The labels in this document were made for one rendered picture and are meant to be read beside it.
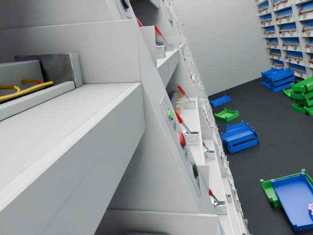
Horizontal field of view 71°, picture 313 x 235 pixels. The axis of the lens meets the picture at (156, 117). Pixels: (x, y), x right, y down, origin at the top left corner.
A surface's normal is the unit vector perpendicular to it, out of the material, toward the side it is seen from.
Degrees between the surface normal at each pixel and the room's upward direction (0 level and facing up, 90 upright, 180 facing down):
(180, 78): 90
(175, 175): 90
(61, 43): 90
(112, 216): 90
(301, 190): 19
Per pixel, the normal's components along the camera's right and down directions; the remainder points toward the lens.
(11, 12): -0.14, 0.33
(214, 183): -0.06, -0.94
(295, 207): -0.41, -0.73
